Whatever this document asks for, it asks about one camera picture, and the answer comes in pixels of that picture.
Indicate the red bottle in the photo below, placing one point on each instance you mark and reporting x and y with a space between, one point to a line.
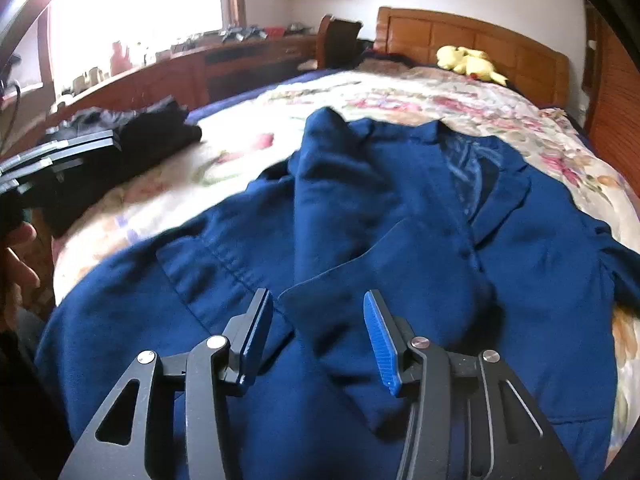
119 59

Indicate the navy blue suit jacket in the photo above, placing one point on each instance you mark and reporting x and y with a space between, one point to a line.
350 210

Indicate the bright window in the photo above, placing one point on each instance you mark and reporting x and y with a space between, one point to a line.
140 0

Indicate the long wooden desk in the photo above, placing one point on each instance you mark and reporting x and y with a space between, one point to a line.
165 80

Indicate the wooden slatted wardrobe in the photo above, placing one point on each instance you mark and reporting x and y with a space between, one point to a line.
617 90

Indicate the person's left hand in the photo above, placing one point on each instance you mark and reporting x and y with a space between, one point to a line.
20 265

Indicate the navy bed sheet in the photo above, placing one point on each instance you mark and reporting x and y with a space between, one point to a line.
235 100

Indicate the dark pillow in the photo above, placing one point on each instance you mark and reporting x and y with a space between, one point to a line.
387 55

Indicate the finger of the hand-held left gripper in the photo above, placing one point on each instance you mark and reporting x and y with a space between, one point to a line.
75 143
47 167

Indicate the wooden chair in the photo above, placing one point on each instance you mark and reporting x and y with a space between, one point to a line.
337 40

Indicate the black folded clothes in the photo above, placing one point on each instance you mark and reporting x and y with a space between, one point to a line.
150 132

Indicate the floral blanket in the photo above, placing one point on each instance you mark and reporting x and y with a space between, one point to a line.
400 97

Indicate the small red container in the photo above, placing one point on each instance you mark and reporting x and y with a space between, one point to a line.
273 30

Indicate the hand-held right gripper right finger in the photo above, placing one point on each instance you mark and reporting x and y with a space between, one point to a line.
379 345

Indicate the yellow plush toy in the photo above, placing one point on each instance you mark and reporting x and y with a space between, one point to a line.
467 62

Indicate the wooden headboard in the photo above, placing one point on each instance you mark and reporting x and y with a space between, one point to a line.
525 57

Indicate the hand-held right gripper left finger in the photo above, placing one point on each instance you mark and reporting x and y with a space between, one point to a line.
258 327

